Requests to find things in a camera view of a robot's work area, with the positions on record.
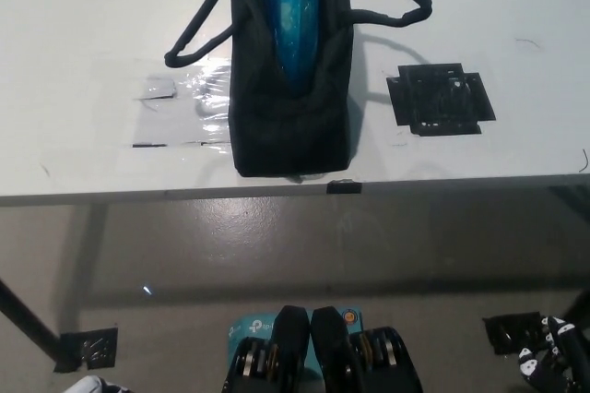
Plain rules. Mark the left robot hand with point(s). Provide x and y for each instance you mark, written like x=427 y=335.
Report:
x=113 y=386

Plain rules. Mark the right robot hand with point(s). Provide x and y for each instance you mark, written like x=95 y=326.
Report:
x=558 y=360

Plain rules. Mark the blue plastic-wrapped plate stack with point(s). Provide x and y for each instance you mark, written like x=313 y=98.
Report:
x=292 y=19

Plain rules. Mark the black fabric tote bag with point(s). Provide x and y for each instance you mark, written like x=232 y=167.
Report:
x=286 y=134

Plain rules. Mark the black floor tape patch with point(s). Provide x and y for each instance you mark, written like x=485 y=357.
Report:
x=87 y=349
x=511 y=330

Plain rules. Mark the black table leg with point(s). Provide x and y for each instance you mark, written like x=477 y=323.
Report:
x=27 y=314

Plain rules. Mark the teal tp-link box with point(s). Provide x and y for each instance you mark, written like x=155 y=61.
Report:
x=251 y=326

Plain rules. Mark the thin black tape strip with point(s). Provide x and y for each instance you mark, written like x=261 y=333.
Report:
x=149 y=145

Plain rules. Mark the small black tape piece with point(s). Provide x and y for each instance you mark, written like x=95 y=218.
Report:
x=345 y=186

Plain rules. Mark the large black tape patch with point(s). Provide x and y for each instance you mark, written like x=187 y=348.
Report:
x=438 y=98

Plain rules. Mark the grey tape square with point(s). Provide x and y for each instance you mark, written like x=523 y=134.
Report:
x=156 y=88

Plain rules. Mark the clear plastic tape sheet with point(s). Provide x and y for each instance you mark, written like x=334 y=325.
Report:
x=193 y=88

